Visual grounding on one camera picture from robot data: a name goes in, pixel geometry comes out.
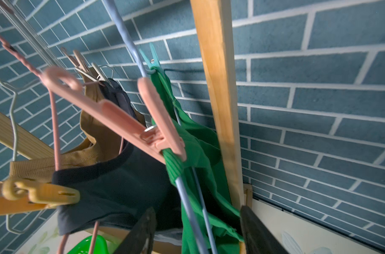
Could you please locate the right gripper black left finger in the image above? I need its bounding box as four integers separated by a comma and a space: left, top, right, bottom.
114, 207, 157, 254

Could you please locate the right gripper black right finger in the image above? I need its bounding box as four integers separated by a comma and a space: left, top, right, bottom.
240, 206, 289, 254

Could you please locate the light blue wire hanger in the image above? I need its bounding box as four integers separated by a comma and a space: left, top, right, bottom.
104, 1, 218, 254

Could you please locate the pink clothespin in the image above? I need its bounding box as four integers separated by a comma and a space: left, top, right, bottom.
40, 67, 187, 163

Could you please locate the teal clothespin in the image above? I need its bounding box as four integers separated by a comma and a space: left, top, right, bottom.
139, 43, 164, 75

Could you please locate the dark grey tank top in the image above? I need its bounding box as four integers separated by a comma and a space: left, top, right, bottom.
51, 78, 183, 236

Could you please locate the tan tank top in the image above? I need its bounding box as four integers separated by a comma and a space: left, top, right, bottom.
9, 79, 146, 183

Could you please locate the green plastic basket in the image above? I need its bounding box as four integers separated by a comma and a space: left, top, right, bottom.
68, 235, 109, 254

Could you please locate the yellow clothespin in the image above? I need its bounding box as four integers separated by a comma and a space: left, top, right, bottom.
0, 177, 80, 215

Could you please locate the beige clothespin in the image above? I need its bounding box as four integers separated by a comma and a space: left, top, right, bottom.
90, 62, 114, 88
60, 47, 98, 82

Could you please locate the wooden clothes rack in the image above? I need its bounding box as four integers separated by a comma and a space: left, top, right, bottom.
0, 0, 253, 254

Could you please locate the white wire hanger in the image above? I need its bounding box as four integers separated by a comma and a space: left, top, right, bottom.
0, 80, 41, 235

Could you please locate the pink wire hanger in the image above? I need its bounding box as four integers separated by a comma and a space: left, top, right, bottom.
0, 26, 101, 254

